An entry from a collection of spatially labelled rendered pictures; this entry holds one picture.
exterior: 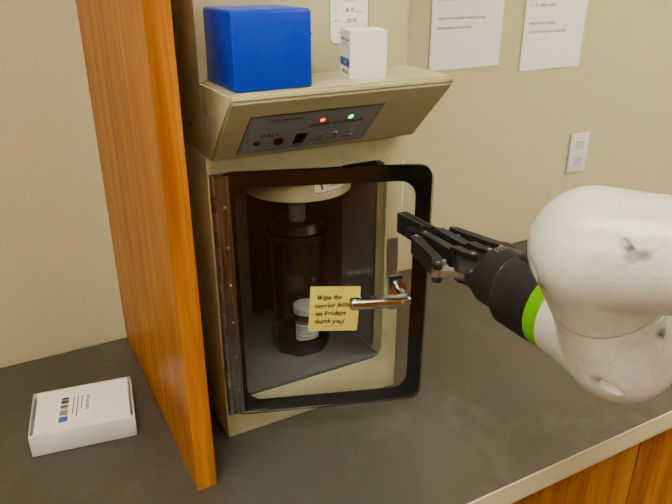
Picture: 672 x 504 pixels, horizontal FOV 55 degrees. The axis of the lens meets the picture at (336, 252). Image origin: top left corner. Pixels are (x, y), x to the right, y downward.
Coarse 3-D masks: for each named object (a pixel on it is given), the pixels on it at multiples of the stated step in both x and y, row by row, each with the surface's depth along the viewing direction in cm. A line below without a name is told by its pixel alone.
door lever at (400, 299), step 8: (400, 280) 97; (392, 288) 97; (400, 288) 96; (368, 296) 93; (376, 296) 93; (384, 296) 93; (392, 296) 93; (400, 296) 93; (408, 296) 93; (352, 304) 92; (360, 304) 92; (368, 304) 92; (376, 304) 93; (384, 304) 93; (392, 304) 93; (400, 304) 93; (408, 304) 93
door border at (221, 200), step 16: (224, 176) 87; (224, 192) 88; (224, 208) 89; (224, 224) 90; (224, 240) 91; (224, 256) 92; (224, 272) 93; (224, 288) 94; (224, 304) 94; (224, 336) 96; (240, 352) 98; (240, 368) 99; (240, 384) 101; (240, 400) 102
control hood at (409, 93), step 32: (224, 96) 75; (256, 96) 75; (288, 96) 77; (320, 96) 79; (352, 96) 81; (384, 96) 84; (416, 96) 87; (224, 128) 78; (384, 128) 93; (416, 128) 97
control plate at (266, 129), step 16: (304, 112) 81; (320, 112) 82; (336, 112) 84; (352, 112) 85; (368, 112) 87; (256, 128) 80; (272, 128) 82; (288, 128) 83; (304, 128) 85; (320, 128) 86; (336, 128) 88; (352, 128) 89; (240, 144) 83; (272, 144) 86; (288, 144) 87; (304, 144) 89
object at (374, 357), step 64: (256, 192) 89; (320, 192) 90; (384, 192) 91; (256, 256) 92; (320, 256) 94; (384, 256) 95; (256, 320) 97; (384, 320) 100; (256, 384) 101; (320, 384) 103; (384, 384) 105
